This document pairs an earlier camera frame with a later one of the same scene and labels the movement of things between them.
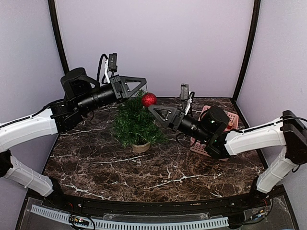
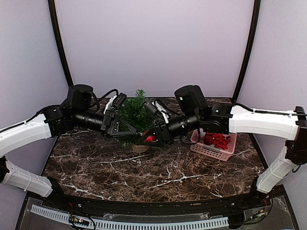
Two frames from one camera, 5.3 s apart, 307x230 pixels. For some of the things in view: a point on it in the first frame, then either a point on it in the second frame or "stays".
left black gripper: (143, 80) → (109, 116)
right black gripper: (175, 117) → (161, 128)
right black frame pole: (256, 13) stays
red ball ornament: (149, 98) → (150, 138)
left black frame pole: (53, 12) stays
